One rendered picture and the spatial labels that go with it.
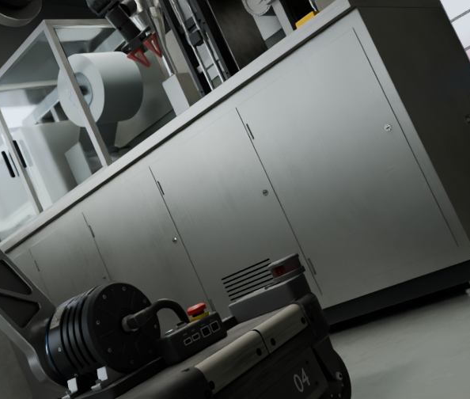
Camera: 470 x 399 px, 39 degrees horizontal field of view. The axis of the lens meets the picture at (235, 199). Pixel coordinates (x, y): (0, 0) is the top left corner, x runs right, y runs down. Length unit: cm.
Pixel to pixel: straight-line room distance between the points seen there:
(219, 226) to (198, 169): 21
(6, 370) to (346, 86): 361
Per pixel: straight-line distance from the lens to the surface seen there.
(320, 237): 209
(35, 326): 128
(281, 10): 233
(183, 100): 279
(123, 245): 273
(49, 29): 295
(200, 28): 246
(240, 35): 262
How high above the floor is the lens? 36
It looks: 5 degrees up
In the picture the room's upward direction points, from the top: 24 degrees counter-clockwise
